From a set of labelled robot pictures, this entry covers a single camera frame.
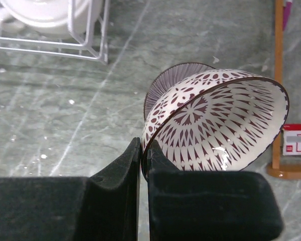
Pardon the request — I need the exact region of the white red labelled box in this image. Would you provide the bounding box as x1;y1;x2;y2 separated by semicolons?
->
282;124;301;156

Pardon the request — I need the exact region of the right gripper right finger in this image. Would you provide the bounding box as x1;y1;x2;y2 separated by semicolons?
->
146;141;283;240

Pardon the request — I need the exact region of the white handled bowl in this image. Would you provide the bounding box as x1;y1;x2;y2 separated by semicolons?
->
0;0;103;39

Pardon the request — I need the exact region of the purple striped bowl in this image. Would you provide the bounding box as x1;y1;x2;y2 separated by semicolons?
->
143;62;214;120

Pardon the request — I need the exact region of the beige patterned bowl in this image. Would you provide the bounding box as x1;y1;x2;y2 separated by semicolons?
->
141;69;286;171

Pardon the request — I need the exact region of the orange wooden shelf rack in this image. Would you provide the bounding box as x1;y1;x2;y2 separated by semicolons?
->
267;1;301;180

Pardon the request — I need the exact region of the white wire dish rack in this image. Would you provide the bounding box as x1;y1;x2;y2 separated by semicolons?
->
0;1;110;64

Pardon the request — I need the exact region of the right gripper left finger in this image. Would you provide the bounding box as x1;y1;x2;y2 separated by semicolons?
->
0;138;140;240

